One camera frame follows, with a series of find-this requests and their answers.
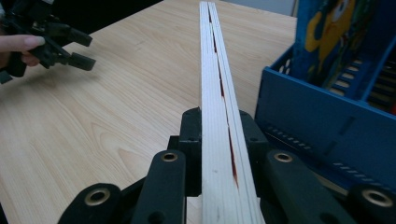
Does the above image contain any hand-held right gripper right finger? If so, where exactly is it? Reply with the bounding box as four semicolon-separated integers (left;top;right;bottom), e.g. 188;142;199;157
237;109;271;200

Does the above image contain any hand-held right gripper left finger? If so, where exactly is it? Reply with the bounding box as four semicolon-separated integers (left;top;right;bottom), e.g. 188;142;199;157
178;106;204;197

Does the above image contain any white board book green leaf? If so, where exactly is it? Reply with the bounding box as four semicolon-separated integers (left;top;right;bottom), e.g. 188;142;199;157
198;0;266;224

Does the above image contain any blue plastic file rack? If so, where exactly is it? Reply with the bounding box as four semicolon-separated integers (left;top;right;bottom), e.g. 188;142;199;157
254;0;396;195

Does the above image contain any blue picture book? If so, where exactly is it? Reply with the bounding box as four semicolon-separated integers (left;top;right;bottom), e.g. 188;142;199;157
293;0;379;91

